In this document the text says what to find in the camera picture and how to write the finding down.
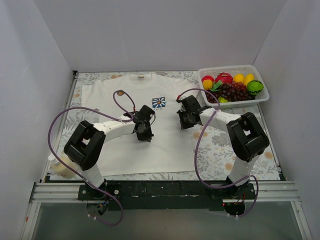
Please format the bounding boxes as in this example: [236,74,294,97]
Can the white t-shirt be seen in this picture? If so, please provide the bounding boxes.
[81,73,198,176]

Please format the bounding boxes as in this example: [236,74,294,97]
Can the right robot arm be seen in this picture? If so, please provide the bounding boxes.
[176,95,270,199]

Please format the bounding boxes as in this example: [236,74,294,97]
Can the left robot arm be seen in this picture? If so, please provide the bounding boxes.
[63,105,156,200]

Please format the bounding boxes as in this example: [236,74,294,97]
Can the floral table mat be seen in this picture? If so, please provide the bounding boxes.
[51,70,281,181]

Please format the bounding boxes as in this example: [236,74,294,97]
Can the small yellow green toy fruit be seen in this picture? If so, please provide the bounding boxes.
[218,96,229,103]

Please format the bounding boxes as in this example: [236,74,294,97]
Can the red yellow toy apple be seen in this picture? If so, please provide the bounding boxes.
[201,75,215,90]

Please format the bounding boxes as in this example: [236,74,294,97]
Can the white plastic basket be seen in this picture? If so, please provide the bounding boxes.
[198,65,270,109]

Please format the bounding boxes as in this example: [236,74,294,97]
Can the purple toy grapes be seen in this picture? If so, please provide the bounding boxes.
[208,82,255,102]

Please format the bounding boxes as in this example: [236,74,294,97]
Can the red dragon fruit toy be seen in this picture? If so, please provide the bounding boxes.
[215,72,233,84]

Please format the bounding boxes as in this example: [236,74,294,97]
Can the yellow toy lemon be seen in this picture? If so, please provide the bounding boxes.
[233,73,245,83]

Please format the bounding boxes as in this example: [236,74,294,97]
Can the green toy watermelon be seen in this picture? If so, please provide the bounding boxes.
[246,80,264,96]

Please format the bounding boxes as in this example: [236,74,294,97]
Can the yellow toy mango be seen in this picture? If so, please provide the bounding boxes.
[243,73,255,86]

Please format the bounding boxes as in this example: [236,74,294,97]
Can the beige lotion pump bottle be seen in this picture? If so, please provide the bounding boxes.
[48,153,76,179]

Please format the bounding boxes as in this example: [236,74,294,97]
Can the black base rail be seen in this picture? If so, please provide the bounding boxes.
[77,180,256,211]

